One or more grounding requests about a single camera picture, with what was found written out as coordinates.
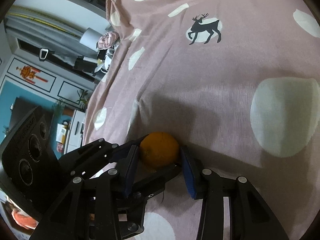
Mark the orange mandarin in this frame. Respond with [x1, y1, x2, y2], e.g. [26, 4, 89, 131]
[139, 132, 180, 169]

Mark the person's left hand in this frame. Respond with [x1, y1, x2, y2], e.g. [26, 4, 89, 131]
[7, 198, 38, 230]

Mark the pink polka dot tablecloth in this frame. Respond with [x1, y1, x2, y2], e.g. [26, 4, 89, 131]
[84, 0, 319, 239]

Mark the pile of clothes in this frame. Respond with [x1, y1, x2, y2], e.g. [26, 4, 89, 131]
[94, 30, 120, 81]

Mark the white cylinder lamp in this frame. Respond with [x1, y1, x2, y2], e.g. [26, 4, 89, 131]
[80, 28, 102, 51]

